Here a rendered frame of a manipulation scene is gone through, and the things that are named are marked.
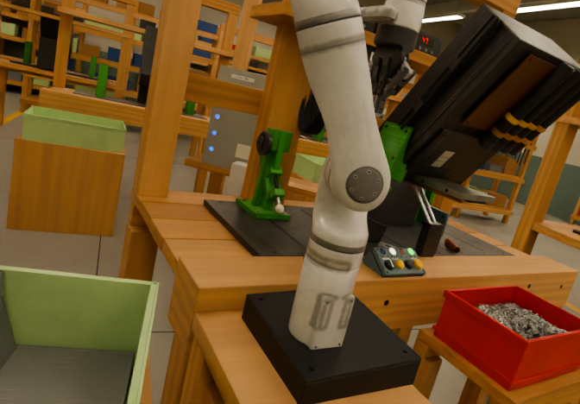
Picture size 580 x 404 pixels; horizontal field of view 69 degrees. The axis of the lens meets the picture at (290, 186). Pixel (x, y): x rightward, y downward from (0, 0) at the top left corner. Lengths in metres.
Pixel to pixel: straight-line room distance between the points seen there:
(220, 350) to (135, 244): 0.74
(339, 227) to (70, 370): 0.43
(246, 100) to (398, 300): 0.83
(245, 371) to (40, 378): 0.28
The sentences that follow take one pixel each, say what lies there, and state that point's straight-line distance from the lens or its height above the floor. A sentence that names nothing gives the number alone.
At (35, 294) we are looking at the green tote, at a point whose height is 0.93.
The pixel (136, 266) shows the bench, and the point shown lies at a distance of 1.46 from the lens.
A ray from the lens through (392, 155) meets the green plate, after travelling 1.31.
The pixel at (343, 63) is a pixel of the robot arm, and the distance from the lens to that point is 0.58.
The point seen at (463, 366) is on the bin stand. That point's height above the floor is 0.79.
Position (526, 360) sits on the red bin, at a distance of 1.06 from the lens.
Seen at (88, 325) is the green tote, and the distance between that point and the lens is 0.73.
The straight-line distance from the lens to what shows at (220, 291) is 0.84.
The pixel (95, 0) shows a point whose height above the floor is 2.02.
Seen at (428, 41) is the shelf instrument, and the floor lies 1.59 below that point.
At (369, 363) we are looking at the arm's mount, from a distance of 0.74.
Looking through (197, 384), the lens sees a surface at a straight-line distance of 0.85.
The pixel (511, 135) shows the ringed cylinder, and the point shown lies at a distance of 1.42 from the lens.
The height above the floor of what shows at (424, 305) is 0.82.
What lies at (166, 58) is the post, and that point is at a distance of 1.31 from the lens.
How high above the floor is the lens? 1.28
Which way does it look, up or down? 12 degrees down
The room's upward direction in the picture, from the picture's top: 14 degrees clockwise
